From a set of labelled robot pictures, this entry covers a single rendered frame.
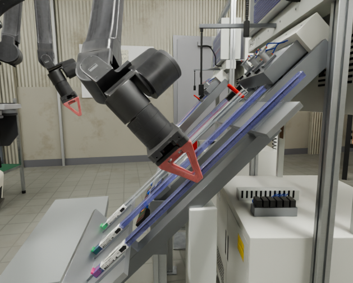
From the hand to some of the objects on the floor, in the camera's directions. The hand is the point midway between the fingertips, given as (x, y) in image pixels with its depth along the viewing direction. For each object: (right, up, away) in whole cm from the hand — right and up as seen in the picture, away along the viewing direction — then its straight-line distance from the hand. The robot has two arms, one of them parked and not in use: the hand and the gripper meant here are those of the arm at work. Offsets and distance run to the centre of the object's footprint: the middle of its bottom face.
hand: (196, 175), depth 45 cm
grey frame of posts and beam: (+18, -80, +80) cm, 115 cm away
